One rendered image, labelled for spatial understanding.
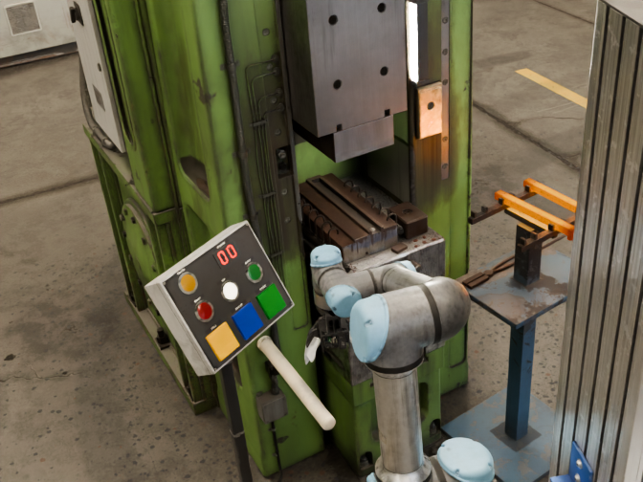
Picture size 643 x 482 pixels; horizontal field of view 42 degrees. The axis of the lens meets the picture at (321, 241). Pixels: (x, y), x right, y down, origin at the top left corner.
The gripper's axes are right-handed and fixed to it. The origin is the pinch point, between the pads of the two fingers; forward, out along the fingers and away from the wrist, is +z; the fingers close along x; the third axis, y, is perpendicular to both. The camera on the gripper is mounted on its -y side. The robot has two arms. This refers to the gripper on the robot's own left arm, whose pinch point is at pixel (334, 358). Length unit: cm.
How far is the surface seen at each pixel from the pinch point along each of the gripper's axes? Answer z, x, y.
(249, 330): -5.8, -20.9, -10.1
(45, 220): 93, -128, -268
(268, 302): -8.0, -14.6, -18.1
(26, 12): 51, -163, -544
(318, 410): 29.4, -4.7, -12.0
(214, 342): -8.7, -30.1, -3.6
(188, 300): -19.6, -35.0, -8.7
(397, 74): -55, 32, -52
